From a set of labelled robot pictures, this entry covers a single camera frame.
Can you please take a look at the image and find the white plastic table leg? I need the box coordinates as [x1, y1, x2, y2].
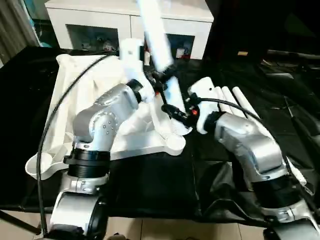
[221, 86, 241, 116]
[136, 0, 193, 137]
[214, 86, 226, 111]
[232, 86, 315, 196]

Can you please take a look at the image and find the white glass door cabinet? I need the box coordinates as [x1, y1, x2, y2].
[44, 0, 215, 60]

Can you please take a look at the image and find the black work mat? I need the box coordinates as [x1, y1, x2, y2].
[0, 46, 320, 227]

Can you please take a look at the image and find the teal and white pole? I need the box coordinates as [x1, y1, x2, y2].
[31, 18, 55, 48]

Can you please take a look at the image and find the long black rod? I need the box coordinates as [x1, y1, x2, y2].
[267, 49, 320, 60]

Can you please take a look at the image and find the grey curtain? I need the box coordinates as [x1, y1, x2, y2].
[0, 0, 36, 68]

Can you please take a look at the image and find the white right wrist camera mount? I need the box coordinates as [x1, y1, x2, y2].
[187, 76, 216, 133]

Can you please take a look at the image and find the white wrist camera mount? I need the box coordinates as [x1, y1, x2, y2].
[187, 76, 216, 133]
[119, 38, 156, 103]

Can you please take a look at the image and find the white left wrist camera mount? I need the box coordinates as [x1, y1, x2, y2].
[119, 38, 156, 103]

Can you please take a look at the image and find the black left wrist camera cable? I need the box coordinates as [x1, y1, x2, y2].
[36, 53, 110, 235]

